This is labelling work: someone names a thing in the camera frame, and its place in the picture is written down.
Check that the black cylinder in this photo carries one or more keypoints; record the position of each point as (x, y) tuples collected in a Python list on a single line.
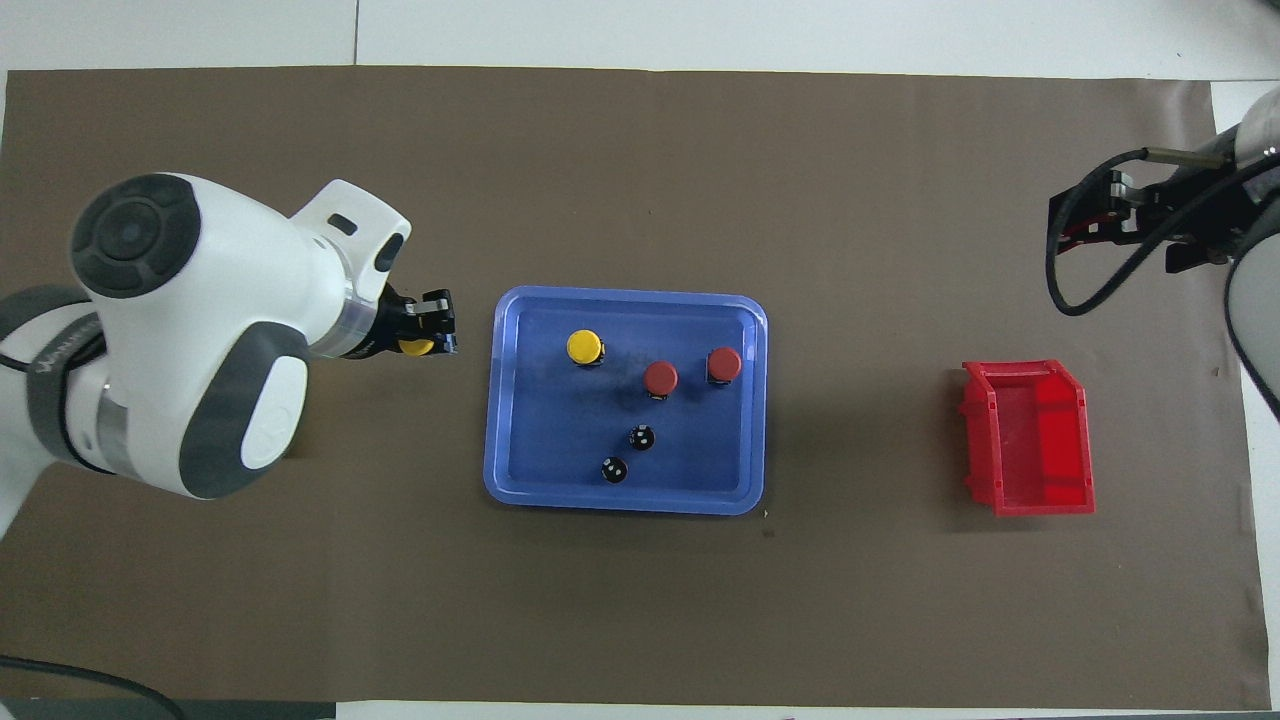
[(614, 469), (641, 437)]

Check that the red plastic bin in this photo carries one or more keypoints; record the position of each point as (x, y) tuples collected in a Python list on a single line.
[(1040, 440)]

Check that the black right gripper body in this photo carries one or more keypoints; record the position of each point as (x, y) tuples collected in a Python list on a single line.
[(1195, 205)]

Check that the blue plastic tray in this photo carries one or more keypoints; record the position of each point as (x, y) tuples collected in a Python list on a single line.
[(560, 430)]

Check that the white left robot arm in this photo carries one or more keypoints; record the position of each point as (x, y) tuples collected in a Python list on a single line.
[(200, 300)]

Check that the yellow push button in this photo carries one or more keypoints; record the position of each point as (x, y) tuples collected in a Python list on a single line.
[(412, 348), (584, 346)]

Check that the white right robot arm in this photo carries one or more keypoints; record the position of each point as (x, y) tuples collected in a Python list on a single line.
[(1260, 300)]

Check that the red push button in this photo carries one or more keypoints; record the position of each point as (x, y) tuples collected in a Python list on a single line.
[(660, 379), (724, 364)]

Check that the brown table mat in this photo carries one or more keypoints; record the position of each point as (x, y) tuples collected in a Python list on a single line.
[(640, 600)]

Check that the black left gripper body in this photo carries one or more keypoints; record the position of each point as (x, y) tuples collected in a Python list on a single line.
[(400, 320)]

